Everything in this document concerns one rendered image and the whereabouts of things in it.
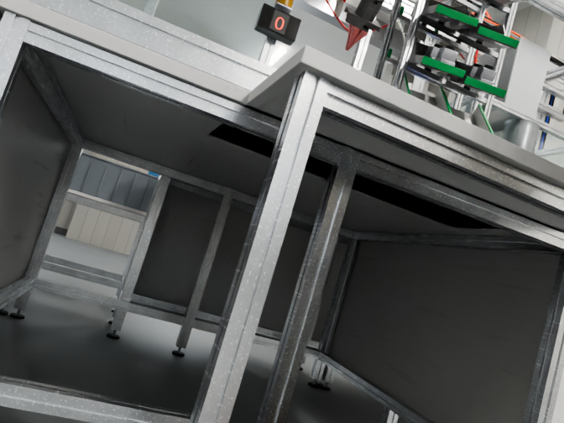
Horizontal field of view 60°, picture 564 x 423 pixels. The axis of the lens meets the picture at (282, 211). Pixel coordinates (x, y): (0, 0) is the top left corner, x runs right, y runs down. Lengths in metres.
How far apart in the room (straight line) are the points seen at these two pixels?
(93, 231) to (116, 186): 6.09
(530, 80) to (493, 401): 1.63
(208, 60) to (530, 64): 1.94
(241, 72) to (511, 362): 1.13
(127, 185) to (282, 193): 2.40
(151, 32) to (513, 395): 1.36
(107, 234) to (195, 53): 8.13
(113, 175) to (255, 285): 2.42
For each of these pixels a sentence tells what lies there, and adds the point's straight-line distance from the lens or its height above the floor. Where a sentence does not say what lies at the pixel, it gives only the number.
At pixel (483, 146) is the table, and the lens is 0.95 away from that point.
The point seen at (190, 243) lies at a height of 0.52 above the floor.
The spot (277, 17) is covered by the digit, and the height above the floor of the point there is 1.22.
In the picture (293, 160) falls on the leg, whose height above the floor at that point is 0.69.
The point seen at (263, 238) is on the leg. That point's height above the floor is 0.56.
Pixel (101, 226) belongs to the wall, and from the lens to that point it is 9.17.
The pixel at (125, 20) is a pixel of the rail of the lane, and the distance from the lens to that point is 1.16.
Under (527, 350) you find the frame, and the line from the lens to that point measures 1.63.
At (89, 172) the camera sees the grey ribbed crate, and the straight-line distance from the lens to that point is 3.13.
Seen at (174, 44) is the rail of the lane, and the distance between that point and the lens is 1.15.
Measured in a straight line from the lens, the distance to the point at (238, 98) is 1.06.
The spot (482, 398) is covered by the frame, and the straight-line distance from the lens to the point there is 1.73.
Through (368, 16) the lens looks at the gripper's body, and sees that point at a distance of 1.44.
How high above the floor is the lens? 0.52
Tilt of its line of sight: 7 degrees up
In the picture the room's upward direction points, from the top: 17 degrees clockwise
